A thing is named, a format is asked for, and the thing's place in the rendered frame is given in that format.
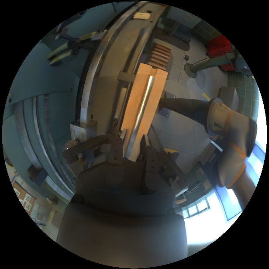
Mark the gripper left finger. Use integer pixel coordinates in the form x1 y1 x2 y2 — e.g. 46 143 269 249
62 128 128 166

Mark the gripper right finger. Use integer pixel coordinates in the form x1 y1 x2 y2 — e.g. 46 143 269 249
139 134 190 190

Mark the steel knock-off dog block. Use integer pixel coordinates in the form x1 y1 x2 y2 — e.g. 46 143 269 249
70 120 98 146

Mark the steel gauge block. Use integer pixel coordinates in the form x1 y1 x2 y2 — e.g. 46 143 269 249
127 76 155 163

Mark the wooden gauge block rack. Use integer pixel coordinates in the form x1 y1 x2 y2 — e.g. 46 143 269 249
121 62 169 163

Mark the steel stop bar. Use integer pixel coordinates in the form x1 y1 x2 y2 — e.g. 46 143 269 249
80 3 149 124

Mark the teal lathe body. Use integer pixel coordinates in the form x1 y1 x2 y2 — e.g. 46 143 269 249
2 4 169 213

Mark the steel threaded leadscrew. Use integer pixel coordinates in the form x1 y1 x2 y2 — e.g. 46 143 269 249
35 94 76 191

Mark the window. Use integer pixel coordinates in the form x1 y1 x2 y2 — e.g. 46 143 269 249
181 145 266 246

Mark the brown notice board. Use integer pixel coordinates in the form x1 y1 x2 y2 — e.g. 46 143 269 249
10 180 37 216

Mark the olive green lever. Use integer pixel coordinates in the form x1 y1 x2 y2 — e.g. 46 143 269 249
47 29 108 66

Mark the grey floor cabinet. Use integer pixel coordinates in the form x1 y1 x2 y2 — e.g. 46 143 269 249
218 86 240 104

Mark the dark blue lever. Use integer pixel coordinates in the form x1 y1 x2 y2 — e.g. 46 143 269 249
55 33 94 52

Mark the brown slatted wooden board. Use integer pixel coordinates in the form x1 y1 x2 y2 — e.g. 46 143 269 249
146 41 172 66

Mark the green pillar machine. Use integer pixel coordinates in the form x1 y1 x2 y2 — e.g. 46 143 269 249
184 46 254 79

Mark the red tool cabinet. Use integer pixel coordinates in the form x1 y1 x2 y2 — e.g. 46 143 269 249
206 34 234 72

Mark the white folded cloth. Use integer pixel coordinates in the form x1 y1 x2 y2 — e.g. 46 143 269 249
134 11 152 21

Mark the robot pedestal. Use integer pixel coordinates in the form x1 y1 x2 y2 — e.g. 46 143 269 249
159 97 211 131

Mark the grey rack bracket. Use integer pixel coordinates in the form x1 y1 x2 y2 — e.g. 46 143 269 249
117 71 136 86

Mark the steel bed rail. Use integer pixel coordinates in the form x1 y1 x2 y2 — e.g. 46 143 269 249
123 26 153 74

